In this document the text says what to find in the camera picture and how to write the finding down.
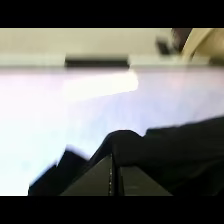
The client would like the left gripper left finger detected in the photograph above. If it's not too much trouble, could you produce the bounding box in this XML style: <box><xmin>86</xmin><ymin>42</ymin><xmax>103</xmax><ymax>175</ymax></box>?
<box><xmin>60</xmin><ymin>153</ymin><xmax>115</xmax><ymax>197</ymax></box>

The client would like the black garment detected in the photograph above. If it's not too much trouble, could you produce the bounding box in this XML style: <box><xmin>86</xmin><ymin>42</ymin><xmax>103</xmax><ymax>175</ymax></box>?
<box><xmin>28</xmin><ymin>114</ymin><xmax>224</xmax><ymax>197</ymax></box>

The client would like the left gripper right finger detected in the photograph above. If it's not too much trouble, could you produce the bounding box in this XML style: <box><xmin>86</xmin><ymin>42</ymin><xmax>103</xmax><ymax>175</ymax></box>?
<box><xmin>115</xmin><ymin>164</ymin><xmax>173</xmax><ymax>197</ymax></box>

